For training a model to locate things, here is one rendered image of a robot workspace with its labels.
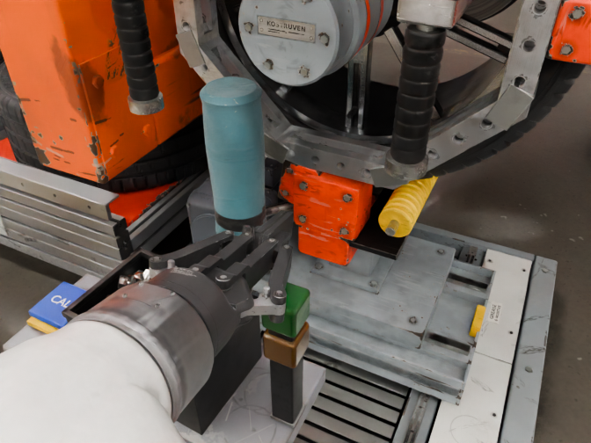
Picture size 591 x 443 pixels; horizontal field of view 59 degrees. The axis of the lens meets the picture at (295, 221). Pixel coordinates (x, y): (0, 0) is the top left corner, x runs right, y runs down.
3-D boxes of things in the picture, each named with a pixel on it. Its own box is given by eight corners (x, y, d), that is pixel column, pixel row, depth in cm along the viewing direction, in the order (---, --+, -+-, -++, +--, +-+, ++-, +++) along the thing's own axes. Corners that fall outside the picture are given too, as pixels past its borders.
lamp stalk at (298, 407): (304, 407, 66) (307, 292, 54) (293, 428, 64) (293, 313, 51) (281, 397, 67) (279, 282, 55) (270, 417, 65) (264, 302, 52)
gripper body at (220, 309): (219, 306, 34) (273, 252, 42) (112, 273, 37) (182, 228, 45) (214, 395, 37) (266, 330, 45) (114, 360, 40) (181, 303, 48)
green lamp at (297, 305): (310, 315, 56) (311, 287, 54) (295, 341, 53) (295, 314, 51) (278, 302, 57) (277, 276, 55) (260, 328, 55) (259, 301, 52)
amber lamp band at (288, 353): (310, 344, 59) (310, 321, 57) (295, 371, 56) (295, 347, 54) (279, 332, 60) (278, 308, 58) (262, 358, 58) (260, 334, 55)
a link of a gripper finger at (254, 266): (210, 278, 41) (226, 282, 41) (269, 229, 51) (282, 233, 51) (208, 319, 43) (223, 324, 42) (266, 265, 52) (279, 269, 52)
